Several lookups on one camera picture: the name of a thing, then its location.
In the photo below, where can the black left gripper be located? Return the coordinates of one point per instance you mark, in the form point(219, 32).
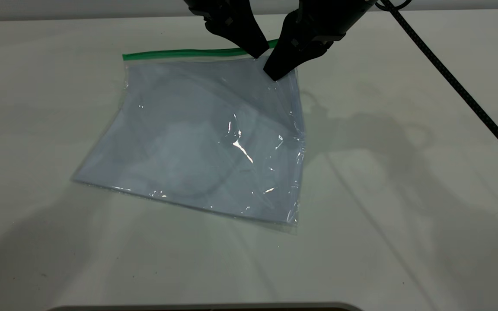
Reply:
point(205, 7)

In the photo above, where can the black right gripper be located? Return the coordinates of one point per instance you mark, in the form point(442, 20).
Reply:
point(331, 17)

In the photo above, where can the clear zip bag green zipper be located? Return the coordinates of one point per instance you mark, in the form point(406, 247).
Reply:
point(197, 138)

